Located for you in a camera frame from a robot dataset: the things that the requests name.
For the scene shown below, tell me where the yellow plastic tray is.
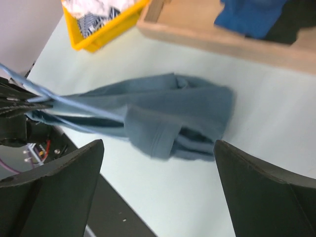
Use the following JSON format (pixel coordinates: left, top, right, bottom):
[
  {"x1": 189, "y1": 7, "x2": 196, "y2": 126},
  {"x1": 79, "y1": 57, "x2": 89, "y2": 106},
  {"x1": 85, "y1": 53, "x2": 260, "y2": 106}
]
[{"x1": 63, "y1": 0, "x2": 149, "y2": 53}]

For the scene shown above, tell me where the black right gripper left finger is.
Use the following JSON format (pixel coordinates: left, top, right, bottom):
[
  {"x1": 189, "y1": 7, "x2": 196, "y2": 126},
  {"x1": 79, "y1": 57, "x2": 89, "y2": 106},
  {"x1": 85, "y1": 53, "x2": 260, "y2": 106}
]
[{"x1": 0, "y1": 140, "x2": 104, "y2": 237}]

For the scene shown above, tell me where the light blue wire hanger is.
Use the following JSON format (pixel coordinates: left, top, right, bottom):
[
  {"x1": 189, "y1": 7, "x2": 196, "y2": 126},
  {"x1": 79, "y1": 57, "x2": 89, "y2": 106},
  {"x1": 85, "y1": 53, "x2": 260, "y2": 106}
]
[{"x1": 0, "y1": 64, "x2": 126, "y2": 137}]

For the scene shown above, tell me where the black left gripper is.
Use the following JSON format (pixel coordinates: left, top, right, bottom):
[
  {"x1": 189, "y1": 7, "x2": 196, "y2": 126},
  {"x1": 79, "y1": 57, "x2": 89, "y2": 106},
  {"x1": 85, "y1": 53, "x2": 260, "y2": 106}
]
[{"x1": 0, "y1": 77, "x2": 53, "y2": 147}]

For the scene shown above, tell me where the blue white striped garment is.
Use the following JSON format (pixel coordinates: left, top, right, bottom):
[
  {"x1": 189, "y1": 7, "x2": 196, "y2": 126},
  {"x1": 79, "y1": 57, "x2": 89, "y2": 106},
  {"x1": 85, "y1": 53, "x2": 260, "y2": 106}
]
[{"x1": 77, "y1": 7, "x2": 121, "y2": 39}]

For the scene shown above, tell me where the royal blue tank top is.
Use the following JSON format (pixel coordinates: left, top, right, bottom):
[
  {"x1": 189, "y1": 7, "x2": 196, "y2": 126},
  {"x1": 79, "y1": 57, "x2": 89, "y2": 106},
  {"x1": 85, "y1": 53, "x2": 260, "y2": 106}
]
[{"x1": 214, "y1": 0, "x2": 286, "y2": 39}]

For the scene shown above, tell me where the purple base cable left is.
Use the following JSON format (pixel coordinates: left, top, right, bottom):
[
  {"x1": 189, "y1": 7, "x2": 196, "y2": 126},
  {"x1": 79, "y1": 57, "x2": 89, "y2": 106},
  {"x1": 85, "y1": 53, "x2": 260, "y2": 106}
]
[{"x1": 0, "y1": 157, "x2": 20, "y2": 175}]

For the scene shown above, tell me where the wooden clothes rack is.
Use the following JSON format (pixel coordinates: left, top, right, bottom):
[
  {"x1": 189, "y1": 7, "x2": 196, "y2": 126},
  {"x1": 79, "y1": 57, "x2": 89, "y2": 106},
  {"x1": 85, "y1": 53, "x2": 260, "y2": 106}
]
[{"x1": 137, "y1": 0, "x2": 316, "y2": 74}]

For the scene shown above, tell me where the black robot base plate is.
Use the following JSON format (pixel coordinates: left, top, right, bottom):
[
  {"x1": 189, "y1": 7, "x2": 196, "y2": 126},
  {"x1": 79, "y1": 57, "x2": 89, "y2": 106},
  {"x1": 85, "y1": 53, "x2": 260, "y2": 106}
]
[{"x1": 45, "y1": 125, "x2": 158, "y2": 237}]

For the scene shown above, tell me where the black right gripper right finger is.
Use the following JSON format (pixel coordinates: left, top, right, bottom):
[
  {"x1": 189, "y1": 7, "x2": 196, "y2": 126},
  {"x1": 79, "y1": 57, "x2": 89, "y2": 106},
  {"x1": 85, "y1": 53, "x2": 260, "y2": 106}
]
[{"x1": 214, "y1": 140, "x2": 316, "y2": 237}]

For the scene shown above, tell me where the black tank top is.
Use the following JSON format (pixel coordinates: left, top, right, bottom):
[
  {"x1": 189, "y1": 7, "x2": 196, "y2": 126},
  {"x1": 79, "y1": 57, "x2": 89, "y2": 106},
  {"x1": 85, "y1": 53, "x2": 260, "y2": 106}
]
[{"x1": 263, "y1": 0, "x2": 316, "y2": 45}]

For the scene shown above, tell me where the grey-blue tank top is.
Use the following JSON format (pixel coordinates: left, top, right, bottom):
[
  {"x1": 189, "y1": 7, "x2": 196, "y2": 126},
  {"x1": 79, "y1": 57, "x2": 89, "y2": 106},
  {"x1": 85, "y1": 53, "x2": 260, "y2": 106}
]
[{"x1": 24, "y1": 72, "x2": 235, "y2": 162}]

